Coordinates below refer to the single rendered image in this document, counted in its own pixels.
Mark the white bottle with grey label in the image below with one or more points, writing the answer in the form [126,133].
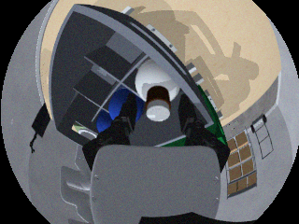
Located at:
[153,83]

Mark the green crate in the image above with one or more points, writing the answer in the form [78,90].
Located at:
[214,128]

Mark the blue bottle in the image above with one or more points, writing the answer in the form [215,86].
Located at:
[119,97]
[103,120]

